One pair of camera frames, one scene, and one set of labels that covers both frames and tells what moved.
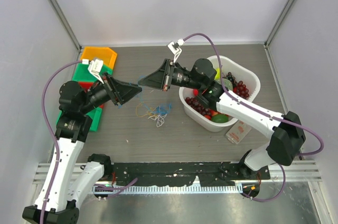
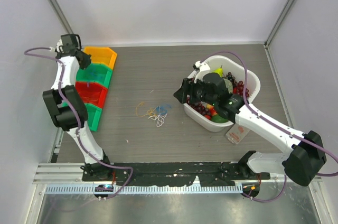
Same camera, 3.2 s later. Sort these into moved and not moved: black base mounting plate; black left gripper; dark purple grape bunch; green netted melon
Moved: black left gripper
Not moved: dark purple grape bunch; green netted melon; black base mounting plate
